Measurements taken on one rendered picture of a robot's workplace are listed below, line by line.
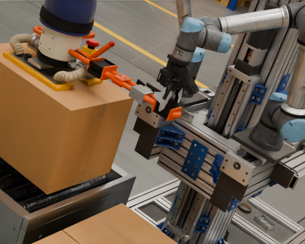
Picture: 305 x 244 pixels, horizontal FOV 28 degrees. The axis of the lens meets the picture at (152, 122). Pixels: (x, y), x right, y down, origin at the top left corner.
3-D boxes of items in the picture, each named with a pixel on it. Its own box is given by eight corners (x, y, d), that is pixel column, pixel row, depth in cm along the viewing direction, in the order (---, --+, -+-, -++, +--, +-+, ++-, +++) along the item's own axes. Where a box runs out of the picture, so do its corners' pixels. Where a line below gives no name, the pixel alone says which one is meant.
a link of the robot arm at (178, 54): (198, 51, 225) (186, 53, 218) (194, 62, 226) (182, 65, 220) (182, 43, 228) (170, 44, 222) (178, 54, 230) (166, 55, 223)
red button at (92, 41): (82, 45, 313) (83, 38, 311) (90, 44, 318) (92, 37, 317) (91, 51, 310) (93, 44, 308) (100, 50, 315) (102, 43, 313)
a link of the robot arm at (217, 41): (226, 28, 230) (200, 21, 227) (235, 38, 221) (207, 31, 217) (219, 47, 234) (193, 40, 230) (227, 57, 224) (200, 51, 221)
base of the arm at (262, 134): (258, 130, 275) (266, 111, 271) (286, 147, 268) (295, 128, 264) (242, 136, 263) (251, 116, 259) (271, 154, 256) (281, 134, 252)
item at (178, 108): (150, 111, 232) (154, 99, 230) (161, 108, 237) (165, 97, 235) (167, 121, 228) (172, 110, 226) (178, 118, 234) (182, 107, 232)
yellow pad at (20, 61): (2, 55, 261) (4, 45, 259) (19, 53, 269) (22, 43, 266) (55, 92, 245) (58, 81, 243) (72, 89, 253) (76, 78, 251)
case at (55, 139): (-41, 125, 278) (-24, 45, 262) (25, 112, 310) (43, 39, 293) (47, 195, 250) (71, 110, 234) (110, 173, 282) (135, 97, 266)
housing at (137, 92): (127, 96, 238) (130, 85, 236) (137, 93, 244) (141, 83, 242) (140, 104, 235) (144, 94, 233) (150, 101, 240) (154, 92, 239)
